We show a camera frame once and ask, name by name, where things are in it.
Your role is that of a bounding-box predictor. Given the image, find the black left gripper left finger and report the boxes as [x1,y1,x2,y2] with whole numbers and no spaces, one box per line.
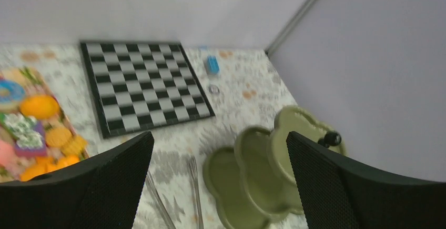
[1,132,154,228]

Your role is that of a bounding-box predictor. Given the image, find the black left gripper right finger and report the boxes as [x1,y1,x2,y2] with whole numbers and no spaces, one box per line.
[286,131,445,228]

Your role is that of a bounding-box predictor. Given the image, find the green three-tier serving stand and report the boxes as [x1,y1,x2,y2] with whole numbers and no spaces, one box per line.
[202,105,331,228]

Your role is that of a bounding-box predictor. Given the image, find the metal serving tongs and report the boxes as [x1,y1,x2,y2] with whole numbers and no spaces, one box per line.
[146,155,204,228]

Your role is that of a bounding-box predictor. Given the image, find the blue frosted donut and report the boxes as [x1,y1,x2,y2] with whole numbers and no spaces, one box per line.
[1,79,26,112]

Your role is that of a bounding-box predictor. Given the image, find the kiwi purple cake slice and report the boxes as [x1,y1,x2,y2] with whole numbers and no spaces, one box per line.
[1,113,47,158]

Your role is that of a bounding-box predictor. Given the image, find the orange pastry pieces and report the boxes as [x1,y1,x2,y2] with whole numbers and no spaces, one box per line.
[19,135,87,182]

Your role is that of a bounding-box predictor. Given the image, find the round waffle biscuit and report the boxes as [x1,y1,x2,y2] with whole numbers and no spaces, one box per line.
[45,126,73,147]

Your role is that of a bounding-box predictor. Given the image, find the floral pastry tray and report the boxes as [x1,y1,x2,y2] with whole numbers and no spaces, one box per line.
[1,67,89,183]

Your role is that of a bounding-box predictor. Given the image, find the orange round bun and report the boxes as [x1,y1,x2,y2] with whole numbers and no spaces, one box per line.
[19,95,60,120]

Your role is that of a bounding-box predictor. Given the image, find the black white chessboard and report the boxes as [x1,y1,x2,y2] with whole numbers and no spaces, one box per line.
[79,40,215,139]

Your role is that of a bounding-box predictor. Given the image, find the blue rectangular block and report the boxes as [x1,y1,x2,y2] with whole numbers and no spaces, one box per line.
[205,56,220,75]

